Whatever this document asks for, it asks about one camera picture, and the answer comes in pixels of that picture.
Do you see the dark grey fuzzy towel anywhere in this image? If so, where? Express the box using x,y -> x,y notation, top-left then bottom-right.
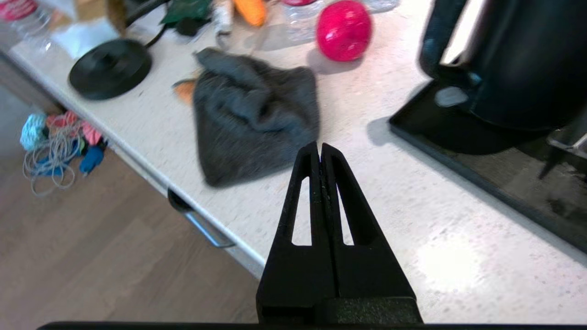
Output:
193,47 -> 320,187

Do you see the black serving tray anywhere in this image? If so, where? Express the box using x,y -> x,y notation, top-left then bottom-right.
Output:
389,80 -> 587,255

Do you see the red foil ball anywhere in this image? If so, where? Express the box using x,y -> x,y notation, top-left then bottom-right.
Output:
316,0 -> 372,62

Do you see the black electric kettle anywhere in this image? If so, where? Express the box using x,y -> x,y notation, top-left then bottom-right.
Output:
418,0 -> 587,131

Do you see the white brown snack wrapper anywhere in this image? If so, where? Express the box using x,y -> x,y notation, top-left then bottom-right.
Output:
212,0 -> 235,36

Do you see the chrome drawer handle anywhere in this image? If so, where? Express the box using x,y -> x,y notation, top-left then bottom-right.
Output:
167,189 -> 237,249

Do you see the black kettle base cord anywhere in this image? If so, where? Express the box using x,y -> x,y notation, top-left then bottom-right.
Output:
124,0 -> 172,50

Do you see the green foil packet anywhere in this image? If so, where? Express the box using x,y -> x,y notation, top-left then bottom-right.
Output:
161,0 -> 212,36

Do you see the yellow tissue pack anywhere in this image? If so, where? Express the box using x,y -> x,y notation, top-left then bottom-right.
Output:
73,0 -> 129,37

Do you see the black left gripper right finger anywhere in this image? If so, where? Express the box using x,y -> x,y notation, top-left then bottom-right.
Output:
321,143 -> 423,324

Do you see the grey string coil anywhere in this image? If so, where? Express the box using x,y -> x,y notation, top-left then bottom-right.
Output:
23,131 -> 85,198

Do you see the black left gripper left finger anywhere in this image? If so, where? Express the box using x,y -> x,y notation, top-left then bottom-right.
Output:
256,141 -> 338,321

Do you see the black round kettle base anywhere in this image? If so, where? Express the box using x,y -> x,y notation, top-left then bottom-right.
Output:
69,38 -> 153,100

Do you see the clear water bottle red cap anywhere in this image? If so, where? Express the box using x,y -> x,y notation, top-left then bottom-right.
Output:
365,0 -> 402,13
282,0 -> 322,44
0,0 -> 53,46

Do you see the orange flat packet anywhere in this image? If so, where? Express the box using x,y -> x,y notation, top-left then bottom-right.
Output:
173,79 -> 199,106

